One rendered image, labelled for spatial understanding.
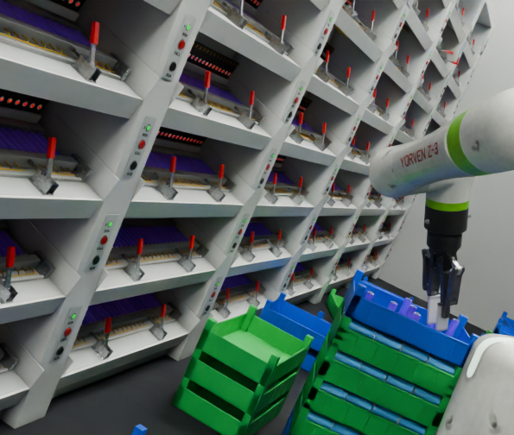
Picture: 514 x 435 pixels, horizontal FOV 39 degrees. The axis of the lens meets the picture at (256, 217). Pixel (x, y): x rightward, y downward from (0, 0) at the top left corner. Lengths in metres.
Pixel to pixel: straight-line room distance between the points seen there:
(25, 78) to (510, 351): 0.74
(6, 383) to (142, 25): 0.72
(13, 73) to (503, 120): 0.70
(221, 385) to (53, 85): 0.92
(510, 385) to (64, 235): 0.86
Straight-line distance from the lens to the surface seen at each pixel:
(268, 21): 2.04
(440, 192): 1.57
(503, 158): 1.15
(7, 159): 1.23
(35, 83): 1.12
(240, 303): 2.52
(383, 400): 1.75
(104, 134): 1.38
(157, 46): 1.35
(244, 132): 1.80
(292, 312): 2.68
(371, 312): 1.68
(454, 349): 1.72
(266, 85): 2.01
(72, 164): 1.37
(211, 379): 1.81
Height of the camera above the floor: 0.78
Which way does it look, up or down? 9 degrees down
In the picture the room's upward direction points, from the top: 23 degrees clockwise
